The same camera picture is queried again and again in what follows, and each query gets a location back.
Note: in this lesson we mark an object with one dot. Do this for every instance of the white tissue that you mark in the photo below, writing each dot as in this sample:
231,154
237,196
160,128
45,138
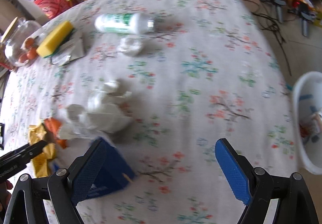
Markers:
102,113

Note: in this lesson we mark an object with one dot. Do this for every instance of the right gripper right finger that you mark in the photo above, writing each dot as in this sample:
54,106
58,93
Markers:
255,187

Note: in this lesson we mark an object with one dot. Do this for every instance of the yellow sponge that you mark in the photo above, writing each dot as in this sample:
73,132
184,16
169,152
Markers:
54,39

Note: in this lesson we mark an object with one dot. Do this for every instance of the blue biscuit box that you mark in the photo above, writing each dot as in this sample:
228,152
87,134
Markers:
114,175

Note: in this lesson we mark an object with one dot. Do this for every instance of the white green plastic bottle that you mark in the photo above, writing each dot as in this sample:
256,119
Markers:
129,23

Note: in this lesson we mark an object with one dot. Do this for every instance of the white trash bin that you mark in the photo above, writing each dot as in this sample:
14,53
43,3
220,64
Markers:
306,102

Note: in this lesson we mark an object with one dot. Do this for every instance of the floral tablecloth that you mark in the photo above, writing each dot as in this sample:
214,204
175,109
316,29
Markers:
206,72

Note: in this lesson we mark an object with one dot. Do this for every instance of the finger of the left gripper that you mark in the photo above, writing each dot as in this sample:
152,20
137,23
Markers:
25,153

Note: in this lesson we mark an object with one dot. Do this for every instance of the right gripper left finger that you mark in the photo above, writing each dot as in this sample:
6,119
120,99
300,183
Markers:
64,189

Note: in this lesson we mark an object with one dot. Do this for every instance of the small white tissue ball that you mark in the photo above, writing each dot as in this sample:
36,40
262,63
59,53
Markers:
130,46

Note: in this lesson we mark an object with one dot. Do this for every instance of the yellow snack bag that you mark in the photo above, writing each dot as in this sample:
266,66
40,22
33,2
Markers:
36,134

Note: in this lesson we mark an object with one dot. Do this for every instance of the glass jar with wooden lid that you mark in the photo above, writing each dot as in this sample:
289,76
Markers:
14,37

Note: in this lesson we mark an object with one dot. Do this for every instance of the silver foil wrapper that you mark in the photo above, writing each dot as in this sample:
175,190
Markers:
69,51

